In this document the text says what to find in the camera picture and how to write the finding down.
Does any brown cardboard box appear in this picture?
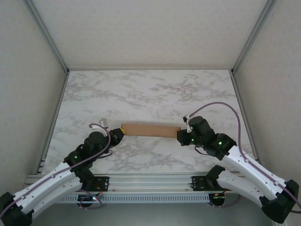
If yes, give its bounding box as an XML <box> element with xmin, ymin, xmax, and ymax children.
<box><xmin>120</xmin><ymin>123</ymin><xmax>182</xmax><ymax>138</ymax></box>

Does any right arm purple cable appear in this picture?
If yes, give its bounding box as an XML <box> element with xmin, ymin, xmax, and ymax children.
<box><xmin>189</xmin><ymin>101</ymin><xmax>301</xmax><ymax>214</ymax></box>

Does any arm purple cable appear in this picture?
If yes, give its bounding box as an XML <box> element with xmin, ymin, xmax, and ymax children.
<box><xmin>0</xmin><ymin>123</ymin><xmax>112</xmax><ymax>210</ymax></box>
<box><xmin>189</xmin><ymin>101</ymin><xmax>301</xmax><ymax>214</ymax></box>

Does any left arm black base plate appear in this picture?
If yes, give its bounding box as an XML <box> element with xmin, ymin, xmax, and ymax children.
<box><xmin>77</xmin><ymin>176</ymin><xmax>111</xmax><ymax>193</ymax></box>

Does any aluminium table side rail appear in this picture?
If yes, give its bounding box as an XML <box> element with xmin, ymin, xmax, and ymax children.
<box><xmin>35</xmin><ymin>70</ymin><xmax>70</xmax><ymax>175</ymax></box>
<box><xmin>230</xmin><ymin>70</ymin><xmax>263</xmax><ymax>165</ymax></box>

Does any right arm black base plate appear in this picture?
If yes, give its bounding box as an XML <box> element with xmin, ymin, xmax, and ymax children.
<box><xmin>191</xmin><ymin>175</ymin><xmax>226</xmax><ymax>192</ymax></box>

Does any aluminium mounting rail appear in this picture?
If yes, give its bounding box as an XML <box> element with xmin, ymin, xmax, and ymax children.
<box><xmin>24</xmin><ymin>173</ymin><xmax>243</xmax><ymax>194</ymax></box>

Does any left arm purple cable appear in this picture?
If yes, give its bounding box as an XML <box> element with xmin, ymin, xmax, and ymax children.
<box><xmin>0</xmin><ymin>123</ymin><xmax>112</xmax><ymax>210</ymax></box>

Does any white slotted cable duct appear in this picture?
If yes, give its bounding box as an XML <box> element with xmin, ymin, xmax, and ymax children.
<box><xmin>55</xmin><ymin>194</ymin><xmax>210</xmax><ymax>204</ymax></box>

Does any aluminium frame post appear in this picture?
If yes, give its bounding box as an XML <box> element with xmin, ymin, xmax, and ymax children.
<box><xmin>24</xmin><ymin>0</ymin><xmax>70</xmax><ymax>73</ymax></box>
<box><xmin>231</xmin><ymin>0</ymin><xmax>278</xmax><ymax>74</ymax></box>

